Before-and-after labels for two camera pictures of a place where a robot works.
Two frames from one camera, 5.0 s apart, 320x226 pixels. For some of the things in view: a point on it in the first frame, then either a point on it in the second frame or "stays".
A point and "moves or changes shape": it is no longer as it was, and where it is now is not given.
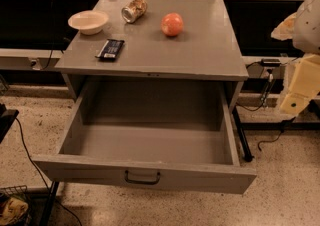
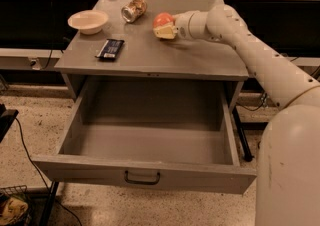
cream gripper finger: [305, 85] to [190, 24]
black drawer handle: [141, 181] stays
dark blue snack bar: [110, 50] stays
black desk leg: [247, 156] stays
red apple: [172, 24] moves or changes shape
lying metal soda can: [134, 10] stays
